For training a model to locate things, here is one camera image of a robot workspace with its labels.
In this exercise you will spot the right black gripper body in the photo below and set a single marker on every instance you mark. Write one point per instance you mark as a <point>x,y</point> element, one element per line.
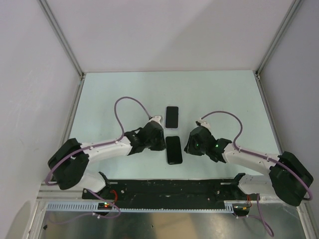
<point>194,149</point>

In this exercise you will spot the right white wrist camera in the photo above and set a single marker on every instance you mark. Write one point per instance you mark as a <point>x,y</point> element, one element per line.
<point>203,123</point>

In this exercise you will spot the left aluminium frame post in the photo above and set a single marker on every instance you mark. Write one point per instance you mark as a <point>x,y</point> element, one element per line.
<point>44,5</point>

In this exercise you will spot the right aluminium frame post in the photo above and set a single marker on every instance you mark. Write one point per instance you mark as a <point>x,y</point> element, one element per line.
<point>282,29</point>

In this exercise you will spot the right controller board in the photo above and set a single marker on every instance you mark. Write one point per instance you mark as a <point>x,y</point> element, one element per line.
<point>241,210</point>

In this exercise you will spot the black smartphone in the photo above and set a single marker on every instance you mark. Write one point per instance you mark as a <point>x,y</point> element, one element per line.
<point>174,150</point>
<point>172,117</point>

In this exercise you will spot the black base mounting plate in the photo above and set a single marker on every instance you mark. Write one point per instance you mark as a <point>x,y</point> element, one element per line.
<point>206,194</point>

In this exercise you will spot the grey slotted cable duct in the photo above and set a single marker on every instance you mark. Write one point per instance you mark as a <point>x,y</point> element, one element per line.
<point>92,207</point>

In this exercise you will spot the black phone case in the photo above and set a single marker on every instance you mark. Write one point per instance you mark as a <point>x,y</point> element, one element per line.
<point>166,149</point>

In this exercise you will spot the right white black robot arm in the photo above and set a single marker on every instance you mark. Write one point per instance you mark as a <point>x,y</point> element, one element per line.
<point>289,178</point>

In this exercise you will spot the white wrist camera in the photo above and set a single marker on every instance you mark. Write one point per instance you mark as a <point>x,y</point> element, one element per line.
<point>203,123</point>
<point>156,118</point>

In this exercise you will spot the left controller board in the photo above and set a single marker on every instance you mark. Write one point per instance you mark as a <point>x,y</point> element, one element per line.
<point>106,205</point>

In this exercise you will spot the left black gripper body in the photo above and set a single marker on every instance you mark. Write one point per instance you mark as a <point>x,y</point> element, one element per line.
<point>156,144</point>

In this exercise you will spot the aluminium frame post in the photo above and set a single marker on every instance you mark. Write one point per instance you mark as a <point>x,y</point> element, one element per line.
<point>44,5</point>
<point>282,29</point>

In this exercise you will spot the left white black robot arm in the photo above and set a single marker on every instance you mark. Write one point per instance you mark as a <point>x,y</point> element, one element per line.
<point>69,165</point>

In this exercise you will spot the controller board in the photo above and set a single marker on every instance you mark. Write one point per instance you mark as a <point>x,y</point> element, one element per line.
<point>241,210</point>
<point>106,205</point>

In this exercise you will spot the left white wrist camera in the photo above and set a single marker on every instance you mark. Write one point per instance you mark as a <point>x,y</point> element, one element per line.
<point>156,118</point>

